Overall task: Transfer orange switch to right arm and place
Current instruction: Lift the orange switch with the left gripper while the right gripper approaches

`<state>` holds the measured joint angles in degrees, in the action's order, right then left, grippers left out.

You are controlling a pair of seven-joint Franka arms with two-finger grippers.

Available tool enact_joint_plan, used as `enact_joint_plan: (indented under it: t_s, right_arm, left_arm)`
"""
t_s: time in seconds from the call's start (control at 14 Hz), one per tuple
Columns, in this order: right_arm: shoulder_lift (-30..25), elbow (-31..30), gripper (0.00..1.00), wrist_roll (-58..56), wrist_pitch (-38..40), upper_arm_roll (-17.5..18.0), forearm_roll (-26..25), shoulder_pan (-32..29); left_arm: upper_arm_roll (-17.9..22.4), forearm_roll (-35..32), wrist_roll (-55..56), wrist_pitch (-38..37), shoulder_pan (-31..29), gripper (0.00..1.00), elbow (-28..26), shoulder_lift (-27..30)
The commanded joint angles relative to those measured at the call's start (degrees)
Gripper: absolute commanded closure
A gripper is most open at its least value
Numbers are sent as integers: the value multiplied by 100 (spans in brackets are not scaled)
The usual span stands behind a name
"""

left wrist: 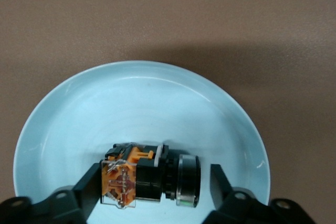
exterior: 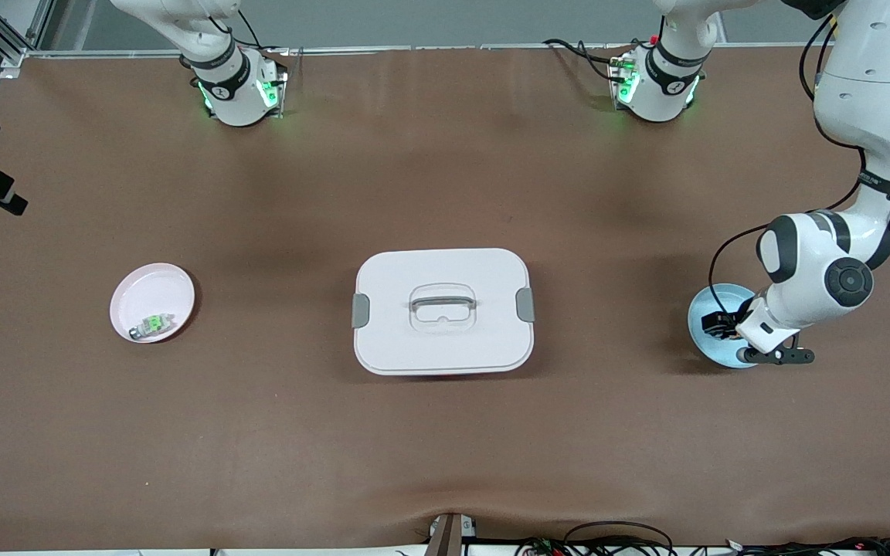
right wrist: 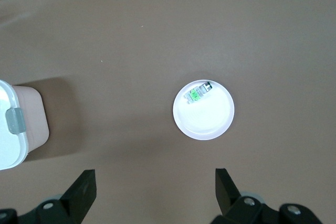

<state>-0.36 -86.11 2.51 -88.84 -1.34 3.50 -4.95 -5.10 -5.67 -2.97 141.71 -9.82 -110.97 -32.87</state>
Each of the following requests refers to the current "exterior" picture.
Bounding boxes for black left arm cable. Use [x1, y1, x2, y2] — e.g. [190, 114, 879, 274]
[707, 12, 872, 325]

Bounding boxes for black arm base cables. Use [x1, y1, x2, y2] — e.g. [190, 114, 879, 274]
[542, 37, 633, 86]

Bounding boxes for pink round plate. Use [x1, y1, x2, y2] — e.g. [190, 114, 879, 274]
[110, 263, 196, 344]

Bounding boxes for brown table mat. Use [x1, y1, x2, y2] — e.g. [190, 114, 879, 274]
[0, 45, 890, 551]

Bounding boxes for black flat cable bundle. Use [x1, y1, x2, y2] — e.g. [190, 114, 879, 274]
[723, 537, 890, 556]

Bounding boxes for grey box lid handle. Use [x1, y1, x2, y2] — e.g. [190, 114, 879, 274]
[410, 294, 477, 313]

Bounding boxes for brown camera mount post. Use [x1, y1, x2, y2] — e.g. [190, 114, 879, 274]
[423, 512, 478, 556]

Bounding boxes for green push-button switch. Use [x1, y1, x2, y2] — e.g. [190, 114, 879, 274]
[128, 312, 177, 341]

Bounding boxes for blue round plate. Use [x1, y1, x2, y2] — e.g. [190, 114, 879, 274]
[687, 283, 763, 369]

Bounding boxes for aluminium frame profile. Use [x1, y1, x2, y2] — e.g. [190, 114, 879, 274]
[0, 0, 56, 67]

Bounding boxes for white lidded storage box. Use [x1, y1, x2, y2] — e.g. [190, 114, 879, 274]
[352, 247, 536, 377]

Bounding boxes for black looped cable bundle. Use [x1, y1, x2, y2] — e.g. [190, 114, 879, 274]
[515, 521, 678, 556]

